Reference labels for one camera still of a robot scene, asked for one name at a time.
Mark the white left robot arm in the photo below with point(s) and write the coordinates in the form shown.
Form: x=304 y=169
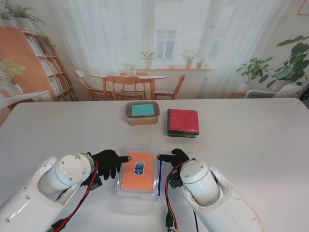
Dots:
x=36 y=195

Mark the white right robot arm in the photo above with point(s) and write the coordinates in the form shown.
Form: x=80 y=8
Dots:
x=212 y=200

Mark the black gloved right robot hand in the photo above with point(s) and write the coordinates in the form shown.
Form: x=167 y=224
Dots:
x=177 y=158

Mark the clear container with blue clips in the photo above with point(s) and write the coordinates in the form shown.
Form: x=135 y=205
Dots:
x=159 y=178

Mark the black plastic tray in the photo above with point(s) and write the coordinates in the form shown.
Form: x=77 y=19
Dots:
x=169 y=134

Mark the clear lid with orange label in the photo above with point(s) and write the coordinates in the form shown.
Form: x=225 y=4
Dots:
x=137 y=181

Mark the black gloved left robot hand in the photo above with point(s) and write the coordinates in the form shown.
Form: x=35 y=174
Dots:
x=107 y=164

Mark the clear lid with teal label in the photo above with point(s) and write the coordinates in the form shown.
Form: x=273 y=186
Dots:
x=142 y=110

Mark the black equipment piece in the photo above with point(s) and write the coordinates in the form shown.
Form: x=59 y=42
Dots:
x=304 y=94

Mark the printed room scene backdrop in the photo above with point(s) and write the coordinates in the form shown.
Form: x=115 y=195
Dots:
x=169 y=24

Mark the red container lid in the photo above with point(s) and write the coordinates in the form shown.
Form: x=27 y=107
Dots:
x=183 y=120

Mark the brown paper food container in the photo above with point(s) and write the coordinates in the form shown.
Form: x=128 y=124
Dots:
x=142 y=120

